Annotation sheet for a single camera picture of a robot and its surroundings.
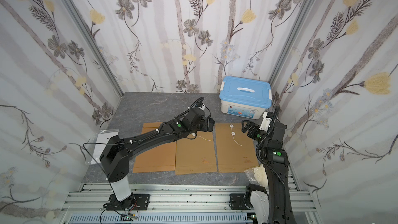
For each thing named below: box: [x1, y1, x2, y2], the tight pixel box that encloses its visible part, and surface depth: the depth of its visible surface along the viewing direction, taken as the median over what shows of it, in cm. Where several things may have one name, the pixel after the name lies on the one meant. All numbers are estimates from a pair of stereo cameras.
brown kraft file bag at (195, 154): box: [175, 131, 218, 176], surface depth 90 cm
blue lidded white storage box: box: [219, 76, 273, 120], surface depth 101 cm
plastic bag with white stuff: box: [244, 163, 269, 188], surface depth 82 cm
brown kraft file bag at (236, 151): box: [215, 122, 260, 174], surface depth 92 cm
